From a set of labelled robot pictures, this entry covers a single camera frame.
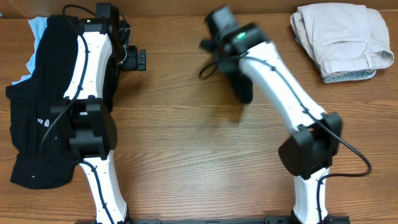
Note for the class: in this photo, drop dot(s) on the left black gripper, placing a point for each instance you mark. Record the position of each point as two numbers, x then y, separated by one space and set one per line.
141 59

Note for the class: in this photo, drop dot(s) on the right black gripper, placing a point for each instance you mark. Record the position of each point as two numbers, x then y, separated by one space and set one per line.
241 87

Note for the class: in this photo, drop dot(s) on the black t-shirt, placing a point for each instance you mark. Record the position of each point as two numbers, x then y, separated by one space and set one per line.
241 84

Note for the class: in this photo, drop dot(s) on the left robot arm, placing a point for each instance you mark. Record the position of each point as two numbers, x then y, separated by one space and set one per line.
82 119

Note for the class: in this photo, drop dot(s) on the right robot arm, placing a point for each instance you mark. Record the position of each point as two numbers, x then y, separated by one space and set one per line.
249 58

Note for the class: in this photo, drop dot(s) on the light blue garment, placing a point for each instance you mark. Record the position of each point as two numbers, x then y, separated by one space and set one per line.
38 26

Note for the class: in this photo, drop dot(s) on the folded beige trousers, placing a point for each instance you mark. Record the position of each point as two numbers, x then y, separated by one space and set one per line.
343 37

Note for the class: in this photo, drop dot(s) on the black polo shirt with logo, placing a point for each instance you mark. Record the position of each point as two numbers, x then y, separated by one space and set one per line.
43 160

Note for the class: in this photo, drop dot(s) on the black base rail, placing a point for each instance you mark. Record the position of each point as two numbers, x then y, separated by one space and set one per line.
214 221

